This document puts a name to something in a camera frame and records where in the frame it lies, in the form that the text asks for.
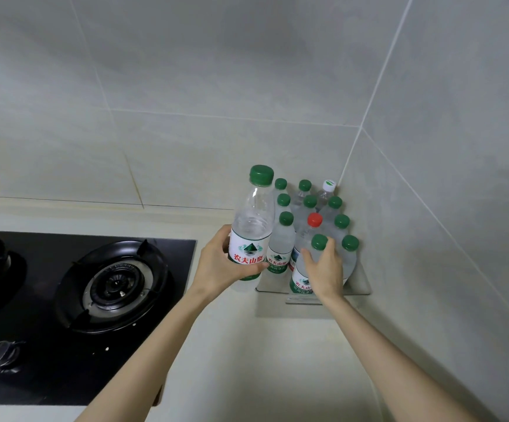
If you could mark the clear green-capped water bottle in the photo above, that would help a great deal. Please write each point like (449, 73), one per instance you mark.
(319, 242)
(250, 215)

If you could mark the person's left hand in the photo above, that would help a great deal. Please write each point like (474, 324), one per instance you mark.
(212, 268)

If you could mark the person's left forearm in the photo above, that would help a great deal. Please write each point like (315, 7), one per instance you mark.
(149, 360)

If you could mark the person's right hand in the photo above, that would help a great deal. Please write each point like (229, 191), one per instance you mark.
(327, 276)

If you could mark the clear plastic tray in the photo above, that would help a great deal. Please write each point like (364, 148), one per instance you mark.
(355, 286)

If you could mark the person's right forearm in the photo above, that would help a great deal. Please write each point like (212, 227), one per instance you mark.
(390, 369)

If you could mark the silver stove knob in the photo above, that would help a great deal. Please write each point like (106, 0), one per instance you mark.
(1, 353)

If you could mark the cluster of green-capped water bottles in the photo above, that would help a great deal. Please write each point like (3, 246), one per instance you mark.
(280, 246)

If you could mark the clear white-capped water bottle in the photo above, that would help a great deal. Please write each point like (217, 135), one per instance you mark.
(329, 185)

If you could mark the black glass gas stove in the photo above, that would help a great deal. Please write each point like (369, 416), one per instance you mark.
(61, 373)

